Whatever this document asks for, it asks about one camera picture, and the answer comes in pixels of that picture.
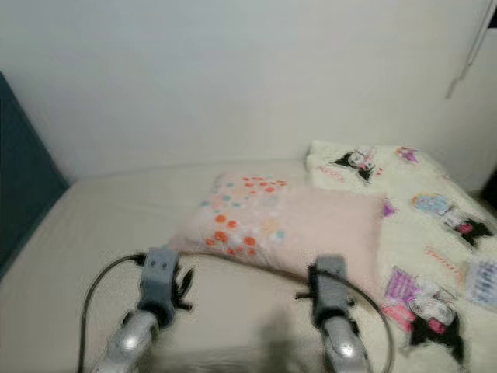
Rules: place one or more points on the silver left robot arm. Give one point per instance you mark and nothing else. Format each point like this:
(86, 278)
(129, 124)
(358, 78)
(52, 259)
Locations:
(136, 342)

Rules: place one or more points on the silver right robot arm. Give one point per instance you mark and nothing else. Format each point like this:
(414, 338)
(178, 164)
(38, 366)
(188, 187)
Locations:
(345, 350)

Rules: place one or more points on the pink pillow with dots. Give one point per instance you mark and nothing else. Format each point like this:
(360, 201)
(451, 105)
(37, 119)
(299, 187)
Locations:
(311, 225)

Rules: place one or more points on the bed mattress with beige sheet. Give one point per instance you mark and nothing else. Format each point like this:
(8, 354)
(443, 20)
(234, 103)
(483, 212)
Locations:
(109, 225)

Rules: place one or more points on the cream cartoon print blanket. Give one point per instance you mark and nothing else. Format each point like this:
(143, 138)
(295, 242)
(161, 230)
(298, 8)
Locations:
(396, 183)

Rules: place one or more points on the white book with blue letters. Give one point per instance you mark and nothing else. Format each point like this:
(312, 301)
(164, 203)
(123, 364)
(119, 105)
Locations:
(483, 284)

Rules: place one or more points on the teal upholstered headboard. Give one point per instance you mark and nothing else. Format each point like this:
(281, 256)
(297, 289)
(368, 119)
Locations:
(27, 179)

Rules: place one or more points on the white window blind wand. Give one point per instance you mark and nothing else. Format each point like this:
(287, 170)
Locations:
(452, 89)

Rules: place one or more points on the dark window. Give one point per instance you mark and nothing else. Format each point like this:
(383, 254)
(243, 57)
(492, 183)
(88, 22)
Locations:
(493, 14)

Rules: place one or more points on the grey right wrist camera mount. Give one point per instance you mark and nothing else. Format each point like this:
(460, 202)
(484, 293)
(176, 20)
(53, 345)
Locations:
(330, 287)

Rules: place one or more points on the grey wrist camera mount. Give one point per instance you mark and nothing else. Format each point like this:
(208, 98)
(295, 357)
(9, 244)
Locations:
(330, 287)
(165, 276)

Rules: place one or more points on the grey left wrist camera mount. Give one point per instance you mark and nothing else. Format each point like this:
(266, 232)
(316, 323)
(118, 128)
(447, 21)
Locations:
(165, 276)

